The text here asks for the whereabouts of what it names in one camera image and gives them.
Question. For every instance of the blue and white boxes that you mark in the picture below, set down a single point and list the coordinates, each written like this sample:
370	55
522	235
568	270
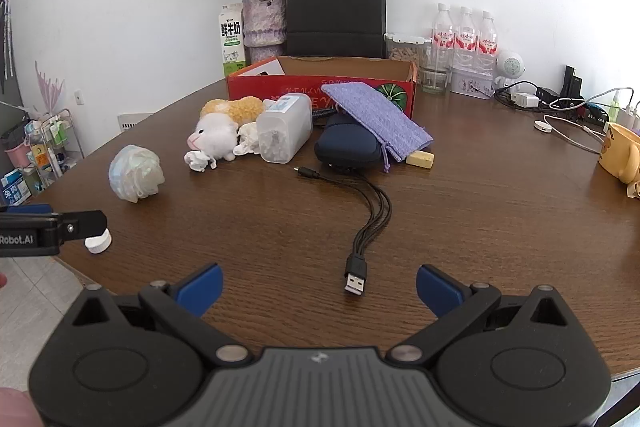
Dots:
14	192

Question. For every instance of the black upright device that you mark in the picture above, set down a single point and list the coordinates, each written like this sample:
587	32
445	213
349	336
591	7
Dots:
572	84

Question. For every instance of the white wall outlet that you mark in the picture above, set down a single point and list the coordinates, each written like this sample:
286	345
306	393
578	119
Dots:
79	97

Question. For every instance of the pale yellow eraser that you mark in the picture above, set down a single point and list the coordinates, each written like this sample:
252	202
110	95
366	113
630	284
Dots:
420	159

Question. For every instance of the small green spray bottle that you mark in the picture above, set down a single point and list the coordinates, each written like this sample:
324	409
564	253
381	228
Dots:
615	107

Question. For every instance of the black power adapter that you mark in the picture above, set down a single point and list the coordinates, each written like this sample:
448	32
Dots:
547	96

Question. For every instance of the clear lidded seed container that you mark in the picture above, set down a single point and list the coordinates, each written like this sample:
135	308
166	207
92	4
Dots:
406	52

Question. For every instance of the clear drinking glass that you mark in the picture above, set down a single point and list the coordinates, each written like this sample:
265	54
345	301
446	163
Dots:
432	79

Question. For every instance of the white plastic bottle cap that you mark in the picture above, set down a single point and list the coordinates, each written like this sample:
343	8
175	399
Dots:
97	243

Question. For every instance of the white printed tin box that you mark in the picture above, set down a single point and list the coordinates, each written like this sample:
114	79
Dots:
470	82

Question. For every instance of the purple textured vase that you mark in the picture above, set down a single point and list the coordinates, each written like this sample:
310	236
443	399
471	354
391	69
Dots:
262	24

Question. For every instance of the white wall charger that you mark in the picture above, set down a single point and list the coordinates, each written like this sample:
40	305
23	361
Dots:
631	117

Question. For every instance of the red label water bottle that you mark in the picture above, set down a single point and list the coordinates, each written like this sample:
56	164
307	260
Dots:
465	39
442	38
487	42

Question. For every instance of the white tissue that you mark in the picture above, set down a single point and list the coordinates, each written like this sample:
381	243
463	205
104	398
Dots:
246	139
199	160

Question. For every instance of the person's right hand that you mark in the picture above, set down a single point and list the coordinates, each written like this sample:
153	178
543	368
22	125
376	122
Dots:
17	412

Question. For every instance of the white and green milk carton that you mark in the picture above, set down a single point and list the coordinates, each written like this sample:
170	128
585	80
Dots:
232	42

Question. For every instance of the white and orange plush toy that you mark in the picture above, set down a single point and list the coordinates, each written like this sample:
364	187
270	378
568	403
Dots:
217	134

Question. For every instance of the white wall vent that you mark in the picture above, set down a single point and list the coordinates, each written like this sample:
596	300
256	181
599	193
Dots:
134	121

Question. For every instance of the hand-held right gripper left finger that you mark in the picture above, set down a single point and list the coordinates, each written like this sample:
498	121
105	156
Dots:
205	287

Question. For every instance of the purple wall sticker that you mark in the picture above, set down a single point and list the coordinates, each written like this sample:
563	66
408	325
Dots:
47	89

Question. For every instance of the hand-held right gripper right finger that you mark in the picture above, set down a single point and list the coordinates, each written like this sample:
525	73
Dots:
435	292

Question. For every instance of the translucent plastic bottle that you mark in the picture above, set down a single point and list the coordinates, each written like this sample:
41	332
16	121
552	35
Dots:
282	132

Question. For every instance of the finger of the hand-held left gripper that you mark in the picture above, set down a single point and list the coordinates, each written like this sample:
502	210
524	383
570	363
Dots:
30	209
80	224

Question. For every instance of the white mesh bath pouf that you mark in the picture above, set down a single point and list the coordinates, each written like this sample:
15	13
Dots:
135	174

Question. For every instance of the white square charger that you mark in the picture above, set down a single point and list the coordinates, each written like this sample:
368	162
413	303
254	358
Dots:
525	100

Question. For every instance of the white round speaker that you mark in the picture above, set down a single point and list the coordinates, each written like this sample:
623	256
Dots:
512	66

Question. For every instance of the yellow ceramic mug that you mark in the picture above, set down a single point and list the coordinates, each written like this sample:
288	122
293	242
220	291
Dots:
620	154

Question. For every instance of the navy blue zip case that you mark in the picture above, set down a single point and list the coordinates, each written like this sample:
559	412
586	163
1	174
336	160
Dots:
345	148

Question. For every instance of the red cardboard box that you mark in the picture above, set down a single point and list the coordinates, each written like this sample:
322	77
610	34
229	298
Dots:
300	88

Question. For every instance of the pink plastic bin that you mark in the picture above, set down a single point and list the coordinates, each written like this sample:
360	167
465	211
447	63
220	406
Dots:
17	153

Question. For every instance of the purple knitted pouch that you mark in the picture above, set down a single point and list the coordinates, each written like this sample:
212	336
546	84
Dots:
375	117

